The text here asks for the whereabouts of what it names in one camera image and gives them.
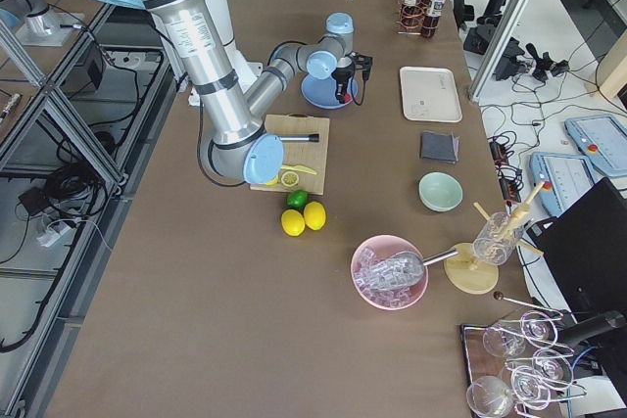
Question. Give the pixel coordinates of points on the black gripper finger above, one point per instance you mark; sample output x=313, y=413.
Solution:
x=340, y=90

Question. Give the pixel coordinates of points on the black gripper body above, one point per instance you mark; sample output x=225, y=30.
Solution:
x=341, y=77

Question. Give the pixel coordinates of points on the blue round plate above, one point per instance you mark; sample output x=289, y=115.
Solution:
x=321, y=93

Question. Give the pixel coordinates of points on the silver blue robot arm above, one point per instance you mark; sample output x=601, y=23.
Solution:
x=239, y=147

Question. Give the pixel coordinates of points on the wooden cutting board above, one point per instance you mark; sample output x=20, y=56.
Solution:
x=309, y=154

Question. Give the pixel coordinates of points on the tea bottle black cap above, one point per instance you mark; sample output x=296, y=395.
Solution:
x=431, y=18

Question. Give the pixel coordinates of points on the cream rabbit tray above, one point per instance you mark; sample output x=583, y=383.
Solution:
x=429, y=95

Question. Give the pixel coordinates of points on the folded grey cloth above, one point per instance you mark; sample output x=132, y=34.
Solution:
x=439, y=147

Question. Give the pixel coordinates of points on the green lime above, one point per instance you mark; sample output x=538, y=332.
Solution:
x=297, y=199

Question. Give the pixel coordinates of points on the yellow lemon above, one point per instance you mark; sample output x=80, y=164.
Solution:
x=315, y=215
x=292, y=222

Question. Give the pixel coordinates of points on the green bowl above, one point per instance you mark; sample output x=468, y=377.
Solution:
x=439, y=191

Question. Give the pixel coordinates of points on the pink bowl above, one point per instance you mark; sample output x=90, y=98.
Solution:
x=385, y=245

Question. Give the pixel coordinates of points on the metal ice scoop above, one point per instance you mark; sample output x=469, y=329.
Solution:
x=404, y=269

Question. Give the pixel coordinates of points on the clear ice cubes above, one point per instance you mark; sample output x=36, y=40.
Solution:
x=396, y=298

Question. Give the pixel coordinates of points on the clear glass on stand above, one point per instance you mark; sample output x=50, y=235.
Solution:
x=494, y=244

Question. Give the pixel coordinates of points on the wooden stand round base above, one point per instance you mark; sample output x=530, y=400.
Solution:
x=471, y=275

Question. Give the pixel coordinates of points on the blue teach pendant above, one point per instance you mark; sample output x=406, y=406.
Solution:
x=602, y=139

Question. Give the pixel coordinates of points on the black monitor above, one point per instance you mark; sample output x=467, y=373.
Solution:
x=585, y=250

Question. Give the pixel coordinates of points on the wine glass rack tray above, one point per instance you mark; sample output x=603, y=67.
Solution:
x=517, y=366

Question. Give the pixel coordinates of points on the copper wire bottle rack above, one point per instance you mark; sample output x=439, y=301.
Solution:
x=422, y=4

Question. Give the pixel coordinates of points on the aluminium frame post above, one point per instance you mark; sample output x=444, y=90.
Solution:
x=496, y=48

